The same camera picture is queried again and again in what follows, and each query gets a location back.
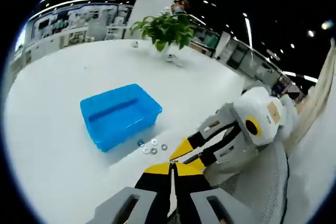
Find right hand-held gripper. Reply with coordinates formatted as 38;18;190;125
169;87;286;168

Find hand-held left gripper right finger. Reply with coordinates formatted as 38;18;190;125
172;161;251;224

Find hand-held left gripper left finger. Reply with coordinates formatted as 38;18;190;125
86;162;173;224

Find dark metal tweezers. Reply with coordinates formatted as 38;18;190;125
170;152;204;165

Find blue plastic container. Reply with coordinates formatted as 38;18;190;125
80;83;163;153

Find grey mesh chair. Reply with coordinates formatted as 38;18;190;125
204;141;290;224

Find person's body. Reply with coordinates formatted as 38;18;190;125
287;37;336;156

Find white table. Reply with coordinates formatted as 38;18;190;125
3;38;253;224

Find green leafy plant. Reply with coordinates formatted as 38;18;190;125
129;12;196;53

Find white display shelf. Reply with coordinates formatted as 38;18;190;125
25;3;132;51

